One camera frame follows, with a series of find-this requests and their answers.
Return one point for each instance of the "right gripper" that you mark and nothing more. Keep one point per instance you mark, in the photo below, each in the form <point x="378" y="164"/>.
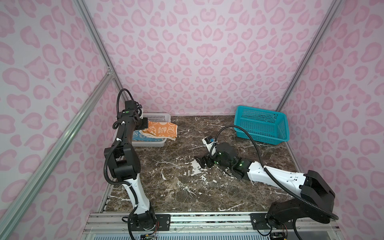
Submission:
<point x="208" y="157"/>

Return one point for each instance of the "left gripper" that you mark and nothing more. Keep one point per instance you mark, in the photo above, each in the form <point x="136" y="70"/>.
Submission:
<point x="144" y="124"/>

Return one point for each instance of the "teal patterned towel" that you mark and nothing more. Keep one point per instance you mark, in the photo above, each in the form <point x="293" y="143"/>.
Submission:
<point x="139" y="137"/>

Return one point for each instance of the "orange patterned towel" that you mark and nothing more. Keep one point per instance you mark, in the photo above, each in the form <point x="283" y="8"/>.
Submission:
<point x="165" y="130"/>

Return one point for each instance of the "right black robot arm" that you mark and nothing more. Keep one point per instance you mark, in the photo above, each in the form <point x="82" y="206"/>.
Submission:
<point x="311" y="196"/>

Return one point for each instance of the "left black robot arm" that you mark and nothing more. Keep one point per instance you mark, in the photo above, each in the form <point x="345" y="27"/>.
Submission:
<point x="122" y="166"/>

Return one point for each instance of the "white plastic basket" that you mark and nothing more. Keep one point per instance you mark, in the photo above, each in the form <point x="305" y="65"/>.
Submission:
<point x="154" y="117"/>

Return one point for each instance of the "teal plastic basket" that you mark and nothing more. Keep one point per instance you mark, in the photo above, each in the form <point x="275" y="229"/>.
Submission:
<point x="263" y="125"/>

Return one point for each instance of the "left diagonal aluminium strut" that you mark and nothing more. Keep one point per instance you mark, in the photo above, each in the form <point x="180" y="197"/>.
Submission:
<point x="33" y="186"/>

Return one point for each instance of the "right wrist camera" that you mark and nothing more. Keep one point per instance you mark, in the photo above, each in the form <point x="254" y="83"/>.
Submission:
<point x="209" y="142"/>

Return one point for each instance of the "right corner aluminium post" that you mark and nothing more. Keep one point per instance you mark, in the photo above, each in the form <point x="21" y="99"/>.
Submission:
<point x="326" y="23"/>

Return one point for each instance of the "corner aluminium post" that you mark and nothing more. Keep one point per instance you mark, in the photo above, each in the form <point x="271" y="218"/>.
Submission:
<point x="100" y="46"/>
<point x="326" y="23"/>

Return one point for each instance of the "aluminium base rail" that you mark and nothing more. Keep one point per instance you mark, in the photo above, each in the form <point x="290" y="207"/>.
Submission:
<point x="211" y="226"/>

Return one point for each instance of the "left corner aluminium post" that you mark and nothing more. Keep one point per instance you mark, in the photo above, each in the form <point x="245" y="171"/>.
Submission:
<point x="100" y="46"/>

